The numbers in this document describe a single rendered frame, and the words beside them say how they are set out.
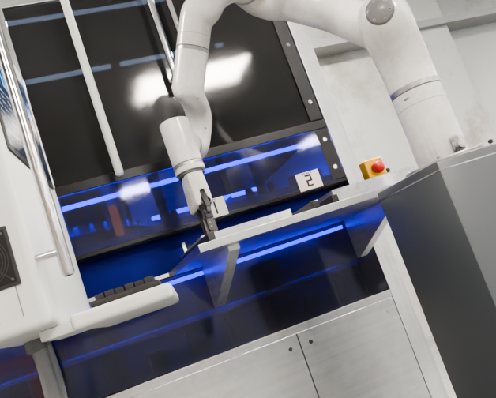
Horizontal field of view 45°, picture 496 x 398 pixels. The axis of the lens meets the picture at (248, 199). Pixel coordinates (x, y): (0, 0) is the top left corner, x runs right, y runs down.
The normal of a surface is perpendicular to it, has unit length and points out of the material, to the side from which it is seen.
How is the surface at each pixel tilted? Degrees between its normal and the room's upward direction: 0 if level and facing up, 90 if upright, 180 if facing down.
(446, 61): 90
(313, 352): 90
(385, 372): 90
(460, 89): 90
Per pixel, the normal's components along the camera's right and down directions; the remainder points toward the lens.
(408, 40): 0.16, 0.43
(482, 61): 0.29, -0.25
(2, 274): 0.09, -0.20
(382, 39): -0.18, 0.60
